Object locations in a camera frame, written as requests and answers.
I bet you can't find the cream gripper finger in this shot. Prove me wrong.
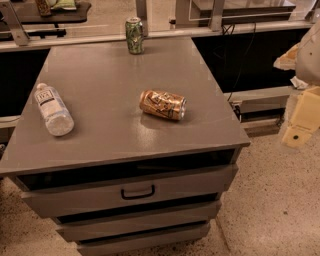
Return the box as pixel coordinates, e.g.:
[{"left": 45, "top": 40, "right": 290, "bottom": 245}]
[
  {"left": 273, "top": 44, "right": 299, "bottom": 70},
  {"left": 282, "top": 87, "right": 320, "bottom": 148}
]

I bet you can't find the orange soda can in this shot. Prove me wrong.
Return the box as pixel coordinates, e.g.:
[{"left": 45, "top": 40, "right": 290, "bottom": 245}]
[{"left": 139, "top": 90, "right": 186, "bottom": 121}]

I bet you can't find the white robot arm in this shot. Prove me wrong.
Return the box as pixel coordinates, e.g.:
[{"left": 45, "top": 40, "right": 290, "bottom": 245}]
[{"left": 273, "top": 21, "right": 320, "bottom": 148}]

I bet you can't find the green soda can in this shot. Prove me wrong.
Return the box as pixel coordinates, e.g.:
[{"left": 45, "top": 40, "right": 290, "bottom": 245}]
[{"left": 125, "top": 17, "right": 144, "bottom": 54}]

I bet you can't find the brown snack can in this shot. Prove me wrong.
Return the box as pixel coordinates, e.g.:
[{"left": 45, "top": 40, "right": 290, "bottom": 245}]
[{"left": 35, "top": 0, "right": 51, "bottom": 17}]

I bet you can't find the top grey drawer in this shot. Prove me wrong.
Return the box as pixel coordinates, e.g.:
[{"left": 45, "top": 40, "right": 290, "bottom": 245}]
[{"left": 22, "top": 164, "right": 238, "bottom": 218}]

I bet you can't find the grey drawer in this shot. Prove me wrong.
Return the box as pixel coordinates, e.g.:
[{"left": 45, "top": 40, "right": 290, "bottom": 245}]
[
  {"left": 77, "top": 221, "right": 210, "bottom": 256},
  {"left": 22, "top": 164, "right": 238, "bottom": 218},
  {"left": 57, "top": 200, "right": 221, "bottom": 242}
]

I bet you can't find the middle grey drawer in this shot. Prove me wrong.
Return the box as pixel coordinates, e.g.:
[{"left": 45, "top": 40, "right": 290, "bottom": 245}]
[{"left": 57, "top": 200, "right": 221, "bottom": 242}]

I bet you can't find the bottom grey drawer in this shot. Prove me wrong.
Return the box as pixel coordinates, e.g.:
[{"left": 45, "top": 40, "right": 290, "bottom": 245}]
[{"left": 77, "top": 221, "right": 210, "bottom": 256}]

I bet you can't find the grey drawer cabinet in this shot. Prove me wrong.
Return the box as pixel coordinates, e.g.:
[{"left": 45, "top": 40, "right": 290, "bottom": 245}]
[{"left": 1, "top": 38, "right": 249, "bottom": 247}]

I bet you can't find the green chip bag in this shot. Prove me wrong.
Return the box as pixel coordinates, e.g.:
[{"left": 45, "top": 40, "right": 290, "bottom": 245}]
[{"left": 51, "top": 0, "right": 76, "bottom": 11}]

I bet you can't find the clear plastic water bottle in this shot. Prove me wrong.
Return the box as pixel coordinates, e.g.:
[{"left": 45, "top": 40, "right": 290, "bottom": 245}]
[{"left": 34, "top": 83, "right": 74, "bottom": 137}]

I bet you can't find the black background table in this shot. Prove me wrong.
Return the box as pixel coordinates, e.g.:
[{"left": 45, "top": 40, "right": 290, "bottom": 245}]
[{"left": 11, "top": 1, "right": 91, "bottom": 25}]

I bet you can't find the black hanging cable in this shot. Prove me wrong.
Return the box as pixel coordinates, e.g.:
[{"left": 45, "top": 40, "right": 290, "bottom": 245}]
[{"left": 226, "top": 23, "right": 258, "bottom": 94}]

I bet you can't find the black drawer handle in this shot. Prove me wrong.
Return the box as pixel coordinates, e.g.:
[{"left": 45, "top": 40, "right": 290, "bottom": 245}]
[{"left": 120, "top": 185, "right": 155, "bottom": 200}]

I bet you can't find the grey metal rail frame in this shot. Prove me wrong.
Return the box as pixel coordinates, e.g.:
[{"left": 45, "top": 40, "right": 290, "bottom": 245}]
[{"left": 0, "top": 0, "right": 318, "bottom": 52}]

